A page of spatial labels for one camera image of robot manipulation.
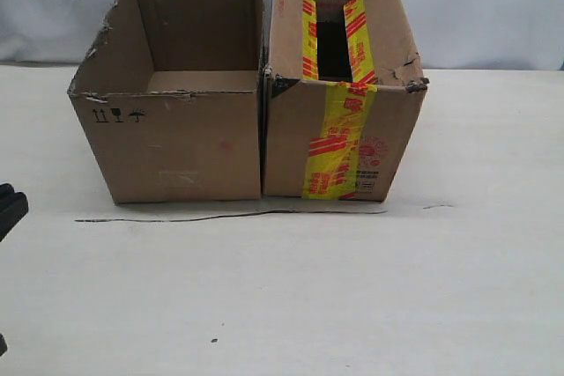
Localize brown cardboard box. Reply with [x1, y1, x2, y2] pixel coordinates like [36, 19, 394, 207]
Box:
[68, 0, 263, 203]

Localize cardboard box with yellow tape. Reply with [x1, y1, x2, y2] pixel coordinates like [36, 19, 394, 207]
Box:
[263, 0, 428, 202]

